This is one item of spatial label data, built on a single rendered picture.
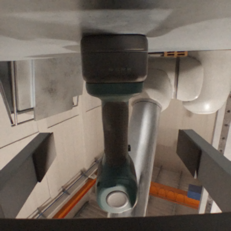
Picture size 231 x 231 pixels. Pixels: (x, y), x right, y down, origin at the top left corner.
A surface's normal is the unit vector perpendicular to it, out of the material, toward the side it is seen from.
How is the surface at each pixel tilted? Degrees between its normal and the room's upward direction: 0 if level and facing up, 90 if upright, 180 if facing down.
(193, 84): 87
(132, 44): 90
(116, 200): 90
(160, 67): 125
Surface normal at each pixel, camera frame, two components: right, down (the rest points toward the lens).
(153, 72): -0.21, -0.40
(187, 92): -0.47, 0.49
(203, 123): -0.45, 0.27
